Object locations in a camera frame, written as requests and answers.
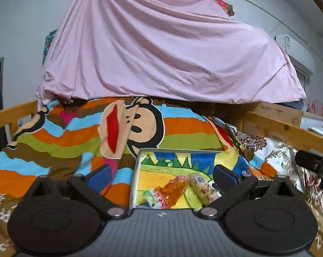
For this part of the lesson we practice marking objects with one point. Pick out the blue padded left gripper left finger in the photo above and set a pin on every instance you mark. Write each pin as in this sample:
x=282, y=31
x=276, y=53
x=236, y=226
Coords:
x=99, y=179

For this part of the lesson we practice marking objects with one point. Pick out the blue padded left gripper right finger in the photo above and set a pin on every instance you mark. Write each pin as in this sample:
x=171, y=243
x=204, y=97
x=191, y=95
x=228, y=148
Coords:
x=225, y=179

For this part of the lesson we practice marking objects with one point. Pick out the peanut brittle snack bar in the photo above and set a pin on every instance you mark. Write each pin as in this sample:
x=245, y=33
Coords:
x=205, y=192

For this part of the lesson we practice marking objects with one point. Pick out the white floral quilt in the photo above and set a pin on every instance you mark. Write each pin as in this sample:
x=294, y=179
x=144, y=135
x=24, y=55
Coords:
x=267, y=158

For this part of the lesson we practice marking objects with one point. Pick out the striped monkey cartoon blanket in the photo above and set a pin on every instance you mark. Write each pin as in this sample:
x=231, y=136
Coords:
x=62, y=140

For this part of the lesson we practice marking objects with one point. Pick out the orange red snack packet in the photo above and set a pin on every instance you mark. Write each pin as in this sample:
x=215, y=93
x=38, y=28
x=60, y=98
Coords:
x=167, y=196

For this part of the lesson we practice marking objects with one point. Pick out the metal tray with cartoon print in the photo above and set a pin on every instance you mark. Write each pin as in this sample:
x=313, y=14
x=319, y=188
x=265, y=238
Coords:
x=157, y=167

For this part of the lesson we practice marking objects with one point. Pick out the pink draped bed sheet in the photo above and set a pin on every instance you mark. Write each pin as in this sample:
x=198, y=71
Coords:
x=178, y=49

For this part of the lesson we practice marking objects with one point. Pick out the white wall air conditioner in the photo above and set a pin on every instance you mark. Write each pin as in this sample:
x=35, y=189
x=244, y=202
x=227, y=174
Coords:
x=300, y=57

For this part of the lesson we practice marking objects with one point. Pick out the wooden bed frame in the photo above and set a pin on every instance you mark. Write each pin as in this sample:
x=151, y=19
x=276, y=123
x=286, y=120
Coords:
x=262, y=119

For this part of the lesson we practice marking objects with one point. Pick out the colourful wall poster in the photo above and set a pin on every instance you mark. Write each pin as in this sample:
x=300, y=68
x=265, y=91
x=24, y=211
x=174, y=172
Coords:
x=48, y=40

